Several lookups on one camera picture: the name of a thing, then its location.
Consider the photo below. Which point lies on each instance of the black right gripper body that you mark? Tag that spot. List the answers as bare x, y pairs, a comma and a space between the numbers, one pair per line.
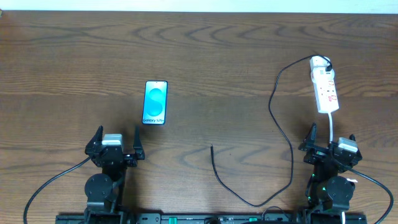
328, 152

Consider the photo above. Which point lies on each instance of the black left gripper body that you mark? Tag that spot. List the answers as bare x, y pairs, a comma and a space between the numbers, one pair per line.
115, 156

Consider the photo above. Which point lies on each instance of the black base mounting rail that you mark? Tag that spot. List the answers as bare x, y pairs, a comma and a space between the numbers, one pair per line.
156, 218

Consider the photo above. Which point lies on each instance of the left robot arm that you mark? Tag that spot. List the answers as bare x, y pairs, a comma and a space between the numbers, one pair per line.
104, 191

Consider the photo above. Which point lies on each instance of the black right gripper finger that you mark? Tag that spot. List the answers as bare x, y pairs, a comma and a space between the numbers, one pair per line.
352, 137
309, 140

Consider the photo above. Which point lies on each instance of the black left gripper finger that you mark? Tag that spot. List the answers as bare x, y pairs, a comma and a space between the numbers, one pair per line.
137, 145
96, 140

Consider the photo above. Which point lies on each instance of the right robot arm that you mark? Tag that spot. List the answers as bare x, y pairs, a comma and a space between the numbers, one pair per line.
327, 191

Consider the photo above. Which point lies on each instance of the blue Galaxy smartphone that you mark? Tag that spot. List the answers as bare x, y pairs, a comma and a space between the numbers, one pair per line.
155, 102

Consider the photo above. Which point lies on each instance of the white USB charger plug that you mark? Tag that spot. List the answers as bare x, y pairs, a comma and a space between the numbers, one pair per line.
319, 74

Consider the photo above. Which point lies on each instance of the white power strip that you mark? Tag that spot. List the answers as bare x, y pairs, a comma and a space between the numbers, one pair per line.
325, 92

